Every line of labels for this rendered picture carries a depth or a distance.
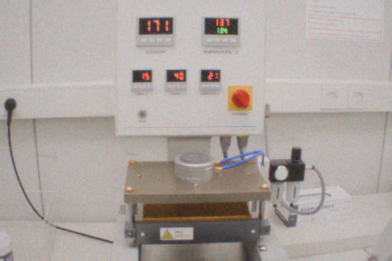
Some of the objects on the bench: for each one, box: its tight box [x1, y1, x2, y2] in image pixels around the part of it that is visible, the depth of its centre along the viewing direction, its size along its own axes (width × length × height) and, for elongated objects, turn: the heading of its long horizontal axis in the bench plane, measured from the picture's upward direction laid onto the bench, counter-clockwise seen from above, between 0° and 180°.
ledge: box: [257, 192, 392, 258], centre depth 149 cm, size 30×84×4 cm, turn 95°
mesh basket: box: [0, 191, 59, 261], centre depth 133 cm, size 22×26×13 cm
